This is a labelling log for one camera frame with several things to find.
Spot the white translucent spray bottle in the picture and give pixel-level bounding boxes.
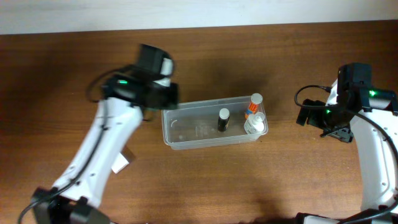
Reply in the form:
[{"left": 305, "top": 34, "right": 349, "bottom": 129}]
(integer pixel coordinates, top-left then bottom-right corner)
[{"left": 244, "top": 112, "right": 266, "bottom": 134}]

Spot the black cable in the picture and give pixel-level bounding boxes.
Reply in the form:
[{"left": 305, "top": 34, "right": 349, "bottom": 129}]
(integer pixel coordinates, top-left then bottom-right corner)
[
  {"left": 294, "top": 85, "right": 398, "bottom": 156},
  {"left": 85, "top": 68, "right": 131, "bottom": 104}
]

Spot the white green medicine box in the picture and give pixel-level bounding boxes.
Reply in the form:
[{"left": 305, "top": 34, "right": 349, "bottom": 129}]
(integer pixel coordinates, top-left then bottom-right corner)
[{"left": 111, "top": 146, "right": 135, "bottom": 174}]

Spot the black bottle white cap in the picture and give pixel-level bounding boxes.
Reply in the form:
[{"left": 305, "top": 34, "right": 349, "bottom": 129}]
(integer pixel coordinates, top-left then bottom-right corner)
[{"left": 218, "top": 108, "right": 230, "bottom": 132}]

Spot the clear plastic container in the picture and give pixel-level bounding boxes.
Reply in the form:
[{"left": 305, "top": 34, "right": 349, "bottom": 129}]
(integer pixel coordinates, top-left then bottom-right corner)
[{"left": 162, "top": 96, "right": 269, "bottom": 150}]

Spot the orange tube white cap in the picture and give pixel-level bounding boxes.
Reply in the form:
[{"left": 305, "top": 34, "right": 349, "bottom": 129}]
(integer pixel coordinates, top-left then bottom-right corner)
[{"left": 244, "top": 93, "right": 263, "bottom": 119}]

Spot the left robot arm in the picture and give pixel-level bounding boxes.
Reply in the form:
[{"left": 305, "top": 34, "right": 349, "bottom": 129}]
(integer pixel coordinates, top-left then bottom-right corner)
[{"left": 17, "top": 74, "right": 179, "bottom": 224}]

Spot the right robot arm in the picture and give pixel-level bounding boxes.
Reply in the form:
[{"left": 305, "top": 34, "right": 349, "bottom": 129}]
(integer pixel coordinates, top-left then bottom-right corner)
[{"left": 297, "top": 83, "right": 397, "bottom": 223}]

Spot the left black cable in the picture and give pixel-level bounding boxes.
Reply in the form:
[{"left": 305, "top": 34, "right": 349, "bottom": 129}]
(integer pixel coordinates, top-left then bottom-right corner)
[{"left": 85, "top": 68, "right": 131, "bottom": 104}]

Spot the right black cable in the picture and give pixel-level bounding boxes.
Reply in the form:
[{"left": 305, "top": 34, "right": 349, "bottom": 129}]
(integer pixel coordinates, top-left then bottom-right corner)
[{"left": 294, "top": 85, "right": 398, "bottom": 156}]

